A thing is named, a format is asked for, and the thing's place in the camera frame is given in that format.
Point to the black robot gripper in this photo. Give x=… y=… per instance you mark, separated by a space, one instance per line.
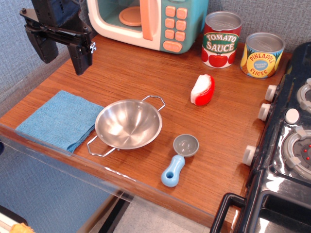
x=73 y=33

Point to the blue and grey toy spoon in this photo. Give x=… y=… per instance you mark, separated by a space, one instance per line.
x=185 y=145

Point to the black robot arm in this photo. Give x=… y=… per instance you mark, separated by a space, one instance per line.
x=57 y=21

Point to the folded blue cloth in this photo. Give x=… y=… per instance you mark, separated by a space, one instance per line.
x=64 y=122

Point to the teal toy microwave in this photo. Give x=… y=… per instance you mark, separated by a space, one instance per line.
x=164 y=25

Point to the red and white toy food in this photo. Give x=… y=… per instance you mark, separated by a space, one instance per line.
x=203 y=90

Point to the tomato sauce can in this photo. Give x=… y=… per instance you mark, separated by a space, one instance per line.
x=220 y=39

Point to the orange fuzzy object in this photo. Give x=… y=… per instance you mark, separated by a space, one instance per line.
x=21 y=228

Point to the pineapple slices can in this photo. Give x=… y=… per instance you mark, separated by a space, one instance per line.
x=262 y=54

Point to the white stove knob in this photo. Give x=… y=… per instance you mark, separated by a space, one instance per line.
x=270 y=92
x=248 y=155
x=264 y=111

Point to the black toy stove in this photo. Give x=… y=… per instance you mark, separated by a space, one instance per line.
x=278 y=197

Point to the steel bowl with handles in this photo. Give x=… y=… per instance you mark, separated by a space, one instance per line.
x=129 y=124

